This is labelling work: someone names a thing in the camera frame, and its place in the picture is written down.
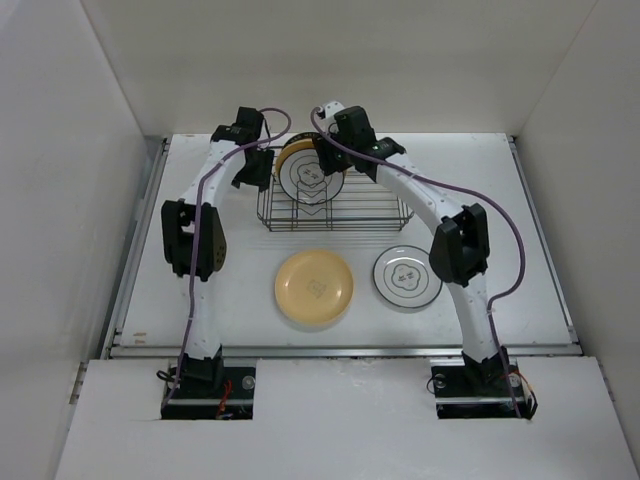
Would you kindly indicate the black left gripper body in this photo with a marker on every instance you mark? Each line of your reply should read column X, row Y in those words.
column 257, row 169

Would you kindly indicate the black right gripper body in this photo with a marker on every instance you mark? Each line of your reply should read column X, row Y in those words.
column 333, row 158

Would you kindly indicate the yellow plate with drawing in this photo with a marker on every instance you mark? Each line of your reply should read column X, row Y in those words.
column 314, row 288

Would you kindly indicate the white plate green lettered rim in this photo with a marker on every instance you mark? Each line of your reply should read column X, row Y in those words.
column 302, row 136

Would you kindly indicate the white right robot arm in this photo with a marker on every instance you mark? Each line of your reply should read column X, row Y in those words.
column 460, row 249

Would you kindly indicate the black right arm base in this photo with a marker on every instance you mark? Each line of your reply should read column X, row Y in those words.
column 492, row 389

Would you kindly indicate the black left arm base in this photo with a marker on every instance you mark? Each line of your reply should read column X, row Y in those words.
column 208, row 389

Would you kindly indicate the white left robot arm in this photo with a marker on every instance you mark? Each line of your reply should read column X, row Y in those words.
column 194, row 242

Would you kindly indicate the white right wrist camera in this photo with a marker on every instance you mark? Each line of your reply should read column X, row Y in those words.
column 326, row 114

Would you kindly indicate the metal wire dish rack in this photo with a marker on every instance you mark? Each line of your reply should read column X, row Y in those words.
column 303, row 198

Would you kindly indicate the aluminium frame rail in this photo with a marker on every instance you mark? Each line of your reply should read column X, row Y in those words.
column 149, row 318

